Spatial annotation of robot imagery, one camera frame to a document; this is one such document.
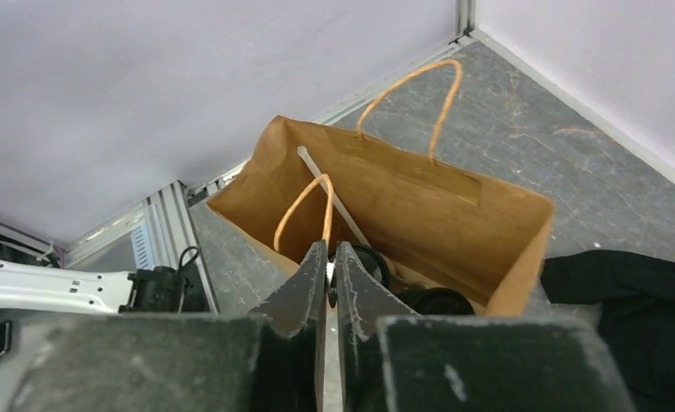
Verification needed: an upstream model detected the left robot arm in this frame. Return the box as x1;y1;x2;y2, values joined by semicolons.
0;260;210;314

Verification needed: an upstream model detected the black cup lid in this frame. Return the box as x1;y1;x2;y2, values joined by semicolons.
398;288;476;316
351;244;392;289

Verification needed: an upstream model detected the white paper-wrapped straw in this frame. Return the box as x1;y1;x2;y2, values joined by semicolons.
296;146;371;246

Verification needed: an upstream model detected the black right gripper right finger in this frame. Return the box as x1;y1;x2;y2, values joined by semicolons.
334;242;634;411

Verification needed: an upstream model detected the brown paper bag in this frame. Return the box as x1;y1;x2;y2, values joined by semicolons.
207;60;555;316

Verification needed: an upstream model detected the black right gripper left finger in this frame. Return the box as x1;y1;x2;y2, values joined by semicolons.
7;241;328;411

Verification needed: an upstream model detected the black cloth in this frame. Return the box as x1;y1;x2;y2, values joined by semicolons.
540;250;675;411

